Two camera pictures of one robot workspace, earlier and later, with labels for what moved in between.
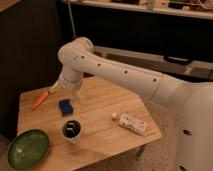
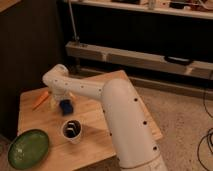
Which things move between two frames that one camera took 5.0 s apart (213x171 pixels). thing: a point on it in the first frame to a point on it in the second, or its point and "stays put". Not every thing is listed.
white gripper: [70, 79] to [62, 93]
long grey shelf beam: [183, 67] stays put
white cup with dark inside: [71, 131] stays put
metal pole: [72, 22] stays put
